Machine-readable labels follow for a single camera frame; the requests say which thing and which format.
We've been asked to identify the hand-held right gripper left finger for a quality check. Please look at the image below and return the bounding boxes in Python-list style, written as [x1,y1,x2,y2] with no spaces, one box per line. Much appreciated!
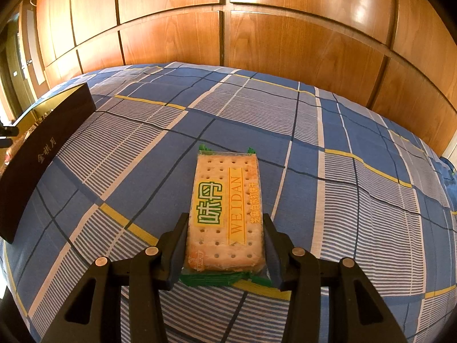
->
[41,212,190,343]

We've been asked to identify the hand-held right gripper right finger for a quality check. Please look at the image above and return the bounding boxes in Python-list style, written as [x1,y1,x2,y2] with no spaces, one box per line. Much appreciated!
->
[262,213,408,343]

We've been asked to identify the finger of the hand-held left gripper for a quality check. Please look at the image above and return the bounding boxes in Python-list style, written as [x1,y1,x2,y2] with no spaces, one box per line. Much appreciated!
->
[0,123,18,149]

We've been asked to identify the black tin box gold interior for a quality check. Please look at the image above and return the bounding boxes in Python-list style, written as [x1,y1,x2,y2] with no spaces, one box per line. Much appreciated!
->
[0,83,97,245]

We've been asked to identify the cracker packet green ends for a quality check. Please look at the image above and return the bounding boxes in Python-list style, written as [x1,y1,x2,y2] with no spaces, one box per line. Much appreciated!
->
[179,145,274,288]

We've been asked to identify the wooden door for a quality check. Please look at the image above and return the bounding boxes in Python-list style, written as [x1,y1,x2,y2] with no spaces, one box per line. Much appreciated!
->
[0,0,47,122]

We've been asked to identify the blue plaid bed sheet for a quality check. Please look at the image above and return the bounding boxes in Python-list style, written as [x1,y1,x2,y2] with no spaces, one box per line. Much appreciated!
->
[0,61,457,343]

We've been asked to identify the wooden wardrobe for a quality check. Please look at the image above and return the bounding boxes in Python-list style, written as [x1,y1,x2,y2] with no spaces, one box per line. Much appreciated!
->
[34,0,457,158]

